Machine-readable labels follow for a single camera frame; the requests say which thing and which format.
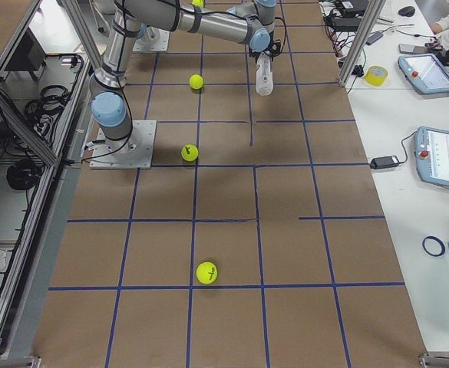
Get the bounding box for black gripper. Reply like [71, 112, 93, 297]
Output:
[249, 39, 282, 61]

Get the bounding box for clear tennis ball can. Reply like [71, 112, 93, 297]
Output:
[256, 53, 274, 96]

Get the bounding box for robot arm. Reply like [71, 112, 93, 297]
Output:
[90, 1, 282, 154]

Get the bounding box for centre tennis ball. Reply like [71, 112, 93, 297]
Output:
[189, 74, 204, 90]

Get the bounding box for tennis ball far left corner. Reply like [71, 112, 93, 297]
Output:
[191, 0, 205, 8]

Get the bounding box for tennis ball right side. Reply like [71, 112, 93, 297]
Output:
[180, 144, 199, 163]

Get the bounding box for near foreground tennis ball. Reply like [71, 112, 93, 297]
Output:
[196, 261, 218, 285]

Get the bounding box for yellow tape roll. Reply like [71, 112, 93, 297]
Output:
[365, 65, 388, 87]

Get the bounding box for black smartphone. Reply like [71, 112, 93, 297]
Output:
[398, 44, 428, 54]

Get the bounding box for blue teach pendant far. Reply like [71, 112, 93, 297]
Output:
[398, 54, 449, 95]

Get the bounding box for blue teach pendant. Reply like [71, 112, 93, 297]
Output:
[398, 54, 449, 95]
[414, 126, 449, 188]

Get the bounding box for black power adapter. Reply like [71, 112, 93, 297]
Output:
[369, 156, 401, 169]

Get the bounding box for blue teach pendant near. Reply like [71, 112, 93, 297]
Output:
[414, 126, 449, 188]

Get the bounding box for aluminium frame post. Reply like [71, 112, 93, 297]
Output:
[338, 0, 385, 87]

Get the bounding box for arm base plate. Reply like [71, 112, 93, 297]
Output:
[89, 120, 157, 169]

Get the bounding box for blue tape ring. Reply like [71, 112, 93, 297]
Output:
[422, 235, 447, 258]

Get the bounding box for coiled black cables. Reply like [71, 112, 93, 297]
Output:
[6, 159, 41, 192]

